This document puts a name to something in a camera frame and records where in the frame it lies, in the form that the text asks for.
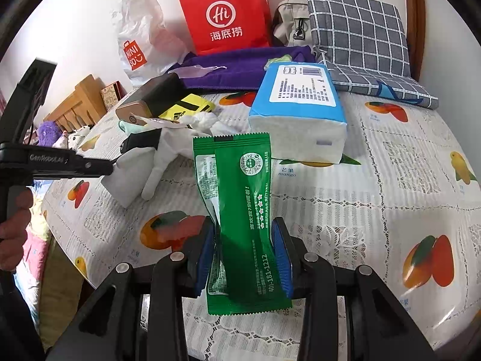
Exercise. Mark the light green cloth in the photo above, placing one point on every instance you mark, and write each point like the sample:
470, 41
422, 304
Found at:
278, 62

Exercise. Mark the black folding tool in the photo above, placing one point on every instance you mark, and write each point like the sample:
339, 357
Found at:
141, 141

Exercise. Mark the white plastic shopping bag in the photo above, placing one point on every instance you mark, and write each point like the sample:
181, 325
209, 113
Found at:
142, 45

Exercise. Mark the crumpled white tissue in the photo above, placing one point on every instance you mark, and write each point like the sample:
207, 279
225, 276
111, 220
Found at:
204, 122

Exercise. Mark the red paper bag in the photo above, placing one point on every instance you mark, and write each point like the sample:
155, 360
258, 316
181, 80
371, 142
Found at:
225, 26

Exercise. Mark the red patterned box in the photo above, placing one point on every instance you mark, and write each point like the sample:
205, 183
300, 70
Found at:
111, 96

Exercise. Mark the blue white tissue pack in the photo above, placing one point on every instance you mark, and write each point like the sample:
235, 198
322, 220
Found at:
297, 120

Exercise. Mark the brown wooden frame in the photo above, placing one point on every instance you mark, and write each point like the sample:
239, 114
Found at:
413, 15

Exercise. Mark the grey checked cloth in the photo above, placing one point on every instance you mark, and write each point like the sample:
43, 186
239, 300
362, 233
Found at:
357, 37

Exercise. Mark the floral bed sheet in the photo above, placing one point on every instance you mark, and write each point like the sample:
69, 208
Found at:
37, 248

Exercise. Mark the fruit print table cover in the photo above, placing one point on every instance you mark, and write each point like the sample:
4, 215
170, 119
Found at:
375, 195

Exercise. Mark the mint green cloth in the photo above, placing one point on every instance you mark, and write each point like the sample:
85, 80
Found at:
127, 127

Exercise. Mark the wooden furniture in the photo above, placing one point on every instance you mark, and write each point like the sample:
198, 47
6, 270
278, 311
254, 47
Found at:
82, 97

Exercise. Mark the yellow black glove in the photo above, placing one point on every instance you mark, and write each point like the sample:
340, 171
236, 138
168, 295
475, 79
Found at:
188, 105

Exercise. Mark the dark green booklet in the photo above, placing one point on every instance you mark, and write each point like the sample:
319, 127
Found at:
158, 94

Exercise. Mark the green snack packet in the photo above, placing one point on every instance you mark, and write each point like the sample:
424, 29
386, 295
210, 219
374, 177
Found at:
244, 195

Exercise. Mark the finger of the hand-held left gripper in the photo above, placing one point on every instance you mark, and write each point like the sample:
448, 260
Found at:
90, 166

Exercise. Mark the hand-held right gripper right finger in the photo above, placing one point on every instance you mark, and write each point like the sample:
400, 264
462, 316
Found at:
282, 259

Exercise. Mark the white cloth glove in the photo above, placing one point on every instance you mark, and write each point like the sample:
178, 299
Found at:
165, 150

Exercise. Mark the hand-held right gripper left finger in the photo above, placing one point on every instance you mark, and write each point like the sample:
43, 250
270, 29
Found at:
203, 259

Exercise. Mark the person's left hand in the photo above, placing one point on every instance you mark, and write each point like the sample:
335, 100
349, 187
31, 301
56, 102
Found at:
13, 240

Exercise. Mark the white plush toy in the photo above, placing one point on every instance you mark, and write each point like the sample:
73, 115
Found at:
73, 137

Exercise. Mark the beige fabric bag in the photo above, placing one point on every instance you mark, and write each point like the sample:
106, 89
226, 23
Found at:
285, 22

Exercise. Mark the purple towel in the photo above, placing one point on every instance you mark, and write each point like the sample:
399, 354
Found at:
244, 67

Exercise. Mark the purple plush toy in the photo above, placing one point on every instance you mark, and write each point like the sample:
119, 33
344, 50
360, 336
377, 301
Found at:
47, 131

